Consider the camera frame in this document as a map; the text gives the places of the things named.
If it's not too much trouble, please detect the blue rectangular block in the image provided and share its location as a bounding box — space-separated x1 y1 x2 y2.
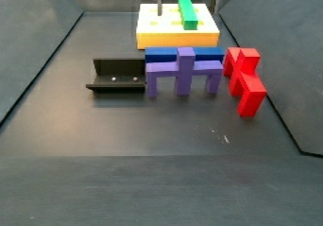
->
146 46 225 62

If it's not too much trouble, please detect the yellow slotted board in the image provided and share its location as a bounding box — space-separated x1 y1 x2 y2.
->
137 4 219 49

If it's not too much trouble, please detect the green rectangular block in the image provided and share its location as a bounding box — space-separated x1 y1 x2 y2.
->
178 0 198 30

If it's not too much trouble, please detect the red branched block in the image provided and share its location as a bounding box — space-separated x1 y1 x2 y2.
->
223 47 266 117

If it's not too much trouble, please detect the purple branched block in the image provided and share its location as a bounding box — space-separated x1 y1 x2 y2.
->
146 47 223 97

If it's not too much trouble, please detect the black angle bracket holder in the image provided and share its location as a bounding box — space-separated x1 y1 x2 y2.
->
86 58 147 91

